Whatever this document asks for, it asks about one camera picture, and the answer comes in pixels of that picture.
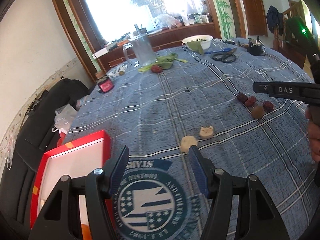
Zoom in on red date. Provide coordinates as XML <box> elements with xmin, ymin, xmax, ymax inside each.
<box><xmin>151</xmin><ymin>65</ymin><xmax>163</xmax><ymax>74</ymax></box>
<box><xmin>236</xmin><ymin>93</ymin><xmax>248</xmax><ymax>103</ymax></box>
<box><xmin>245</xmin><ymin>96</ymin><xmax>257</xmax><ymax>107</ymax></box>
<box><xmin>263</xmin><ymin>101</ymin><xmax>274</xmax><ymax>113</ymax></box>

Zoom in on brown kiwi fruit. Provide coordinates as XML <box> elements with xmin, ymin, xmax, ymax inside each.
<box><xmin>251</xmin><ymin>106</ymin><xmax>264</xmax><ymax>120</ymax></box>

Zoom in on crumbly beige cake piece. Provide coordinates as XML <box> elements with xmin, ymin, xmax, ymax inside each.
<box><xmin>199</xmin><ymin>126</ymin><xmax>214</xmax><ymax>139</ymax></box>

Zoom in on round beige cake piece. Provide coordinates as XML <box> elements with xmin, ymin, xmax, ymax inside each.
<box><xmin>180</xmin><ymin>135</ymin><xmax>198</xmax><ymax>152</ymax></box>

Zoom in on small orange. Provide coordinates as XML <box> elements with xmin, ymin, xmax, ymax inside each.
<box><xmin>81</xmin><ymin>224</ymin><xmax>92</xmax><ymax>240</ymax></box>

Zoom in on person right hand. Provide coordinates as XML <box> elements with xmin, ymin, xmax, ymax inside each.
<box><xmin>305</xmin><ymin>106</ymin><xmax>320</xmax><ymax>163</ymax></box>

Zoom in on wooden stair railing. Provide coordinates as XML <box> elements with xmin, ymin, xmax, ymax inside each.
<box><xmin>273</xmin><ymin>0</ymin><xmax>306</xmax><ymax>69</ymax></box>

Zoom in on dark jacket on railing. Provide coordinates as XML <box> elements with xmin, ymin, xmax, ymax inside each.
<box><xmin>266</xmin><ymin>5</ymin><xmax>284</xmax><ymax>35</ymax></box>

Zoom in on black cup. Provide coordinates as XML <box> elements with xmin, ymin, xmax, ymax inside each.
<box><xmin>247</xmin><ymin>36</ymin><xmax>266</xmax><ymax>56</ymax></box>

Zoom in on wooden door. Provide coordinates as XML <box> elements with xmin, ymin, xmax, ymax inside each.
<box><xmin>242</xmin><ymin>0</ymin><xmax>268</xmax><ymax>37</ymax></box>

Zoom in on black sofa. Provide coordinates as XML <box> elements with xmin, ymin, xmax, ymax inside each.
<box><xmin>1</xmin><ymin>79</ymin><xmax>88</xmax><ymax>239</ymax></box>

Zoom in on red shallow box tray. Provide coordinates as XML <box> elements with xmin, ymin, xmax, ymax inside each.
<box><xmin>30</xmin><ymin>130</ymin><xmax>111</xmax><ymax>227</ymax></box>

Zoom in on black scissors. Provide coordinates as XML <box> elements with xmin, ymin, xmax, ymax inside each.
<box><xmin>212</xmin><ymin>48</ymin><xmax>236</xmax><ymax>63</ymax></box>

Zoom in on blue pen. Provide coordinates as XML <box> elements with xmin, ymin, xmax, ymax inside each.
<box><xmin>204</xmin><ymin>48</ymin><xmax>231</xmax><ymax>55</ymax></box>

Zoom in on red plastic bag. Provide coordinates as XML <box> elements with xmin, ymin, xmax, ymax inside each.
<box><xmin>57</xmin><ymin>132</ymin><xmax>66</xmax><ymax>147</ymax></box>

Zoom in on white bowl with greens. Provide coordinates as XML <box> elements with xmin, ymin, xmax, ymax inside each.
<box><xmin>182</xmin><ymin>35</ymin><xmax>213</xmax><ymax>55</ymax></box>

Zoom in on clear plastic bag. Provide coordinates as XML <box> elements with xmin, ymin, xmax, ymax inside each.
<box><xmin>52</xmin><ymin>104</ymin><xmax>78</xmax><ymax>134</ymax></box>

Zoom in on wooden window counter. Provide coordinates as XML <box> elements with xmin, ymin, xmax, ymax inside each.
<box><xmin>97</xmin><ymin>22</ymin><xmax>222</xmax><ymax>72</ymax></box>

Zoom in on plastic bag on counter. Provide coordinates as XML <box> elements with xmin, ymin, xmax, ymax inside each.
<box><xmin>153</xmin><ymin>14</ymin><xmax>182</xmax><ymax>29</ymax></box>

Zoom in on green vegetable leaves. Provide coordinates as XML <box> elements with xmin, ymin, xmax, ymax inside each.
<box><xmin>138</xmin><ymin>53</ymin><xmax>188</xmax><ymax>73</ymax></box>

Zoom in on red label black jar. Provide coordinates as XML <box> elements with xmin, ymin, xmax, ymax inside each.
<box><xmin>97</xmin><ymin>76</ymin><xmax>114</xmax><ymax>93</ymax></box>

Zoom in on red date by leaves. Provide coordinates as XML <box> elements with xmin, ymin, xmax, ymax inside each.
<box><xmin>151</xmin><ymin>65</ymin><xmax>163</xmax><ymax>74</ymax></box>

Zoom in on blue plaid tablecloth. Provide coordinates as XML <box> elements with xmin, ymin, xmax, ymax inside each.
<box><xmin>66</xmin><ymin>46</ymin><xmax>319</xmax><ymax>239</ymax></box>

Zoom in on clear glass pitcher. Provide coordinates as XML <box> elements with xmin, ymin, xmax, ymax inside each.
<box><xmin>123</xmin><ymin>33</ymin><xmax>156</xmax><ymax>67</ymax></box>

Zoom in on white round plate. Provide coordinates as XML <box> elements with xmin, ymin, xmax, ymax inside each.
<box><xmin>107</xmin><ymin>64</ymin><xmax>127</xmax><ymax>78</ymax></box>

